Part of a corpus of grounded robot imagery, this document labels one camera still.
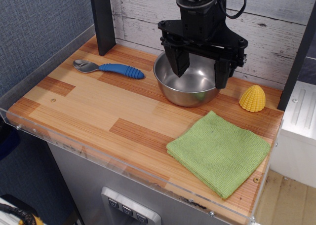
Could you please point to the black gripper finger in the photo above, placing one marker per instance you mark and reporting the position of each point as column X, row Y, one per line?
column 179, row 60
column 223, row 71

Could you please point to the yellow object bottom left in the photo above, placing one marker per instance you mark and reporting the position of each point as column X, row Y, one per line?
column 31, row 221

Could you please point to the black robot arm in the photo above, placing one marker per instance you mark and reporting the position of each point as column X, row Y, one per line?
column 202, row 31

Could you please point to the silver dispenser button panel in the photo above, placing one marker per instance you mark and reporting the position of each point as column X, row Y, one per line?
column 129, row 207

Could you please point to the white metal box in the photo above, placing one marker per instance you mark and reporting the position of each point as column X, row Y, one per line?
column 294, row 155

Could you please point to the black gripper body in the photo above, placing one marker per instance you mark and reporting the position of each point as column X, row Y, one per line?
column 204, row 32

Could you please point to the green towel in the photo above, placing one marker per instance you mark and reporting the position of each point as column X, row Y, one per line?
column 219, row 153

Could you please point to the grey toy fridge cabinet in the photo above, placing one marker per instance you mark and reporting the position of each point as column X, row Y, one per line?
column 85, row 180

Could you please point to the yellow toy corn piece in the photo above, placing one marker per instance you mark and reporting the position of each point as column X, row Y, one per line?
column 253, row 99

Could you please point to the blue handled metal spoon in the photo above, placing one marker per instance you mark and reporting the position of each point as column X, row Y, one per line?
column 87, row 67

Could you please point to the dark vertical post left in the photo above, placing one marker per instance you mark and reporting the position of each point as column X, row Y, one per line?
column 103, row 23

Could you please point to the dark vertical post right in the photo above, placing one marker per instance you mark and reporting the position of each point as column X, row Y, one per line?
column 302, row 12

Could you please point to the stainless steel bowl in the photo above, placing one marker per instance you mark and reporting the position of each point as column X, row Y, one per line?
column 194, row 88

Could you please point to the dark vertical post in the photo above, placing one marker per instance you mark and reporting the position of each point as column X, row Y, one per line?
column 302, row 12
column 103, row 23

